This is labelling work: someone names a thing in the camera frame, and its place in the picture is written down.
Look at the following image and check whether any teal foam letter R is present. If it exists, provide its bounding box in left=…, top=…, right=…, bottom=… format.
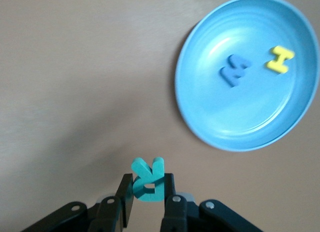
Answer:
left=130, top=156, right=166, bottom=203

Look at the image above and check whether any blue uppercase foam letter M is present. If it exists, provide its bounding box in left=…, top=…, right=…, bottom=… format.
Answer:
left=219, top=54, right=252, bottom=89

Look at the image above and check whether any yellow foam letter H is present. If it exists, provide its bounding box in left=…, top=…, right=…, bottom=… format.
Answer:
left=264, top=45, right=296, bottom=74

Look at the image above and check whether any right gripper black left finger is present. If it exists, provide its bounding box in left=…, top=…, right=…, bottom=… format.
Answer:
left=87, top=173, right=135, bottom=232

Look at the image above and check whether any blue plate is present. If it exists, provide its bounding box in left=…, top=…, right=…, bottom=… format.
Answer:
left=174, top=0, right=320, bottom=153

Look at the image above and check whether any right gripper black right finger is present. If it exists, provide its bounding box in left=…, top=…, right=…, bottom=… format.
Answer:
left=159, top=173, right=189, bottom=232

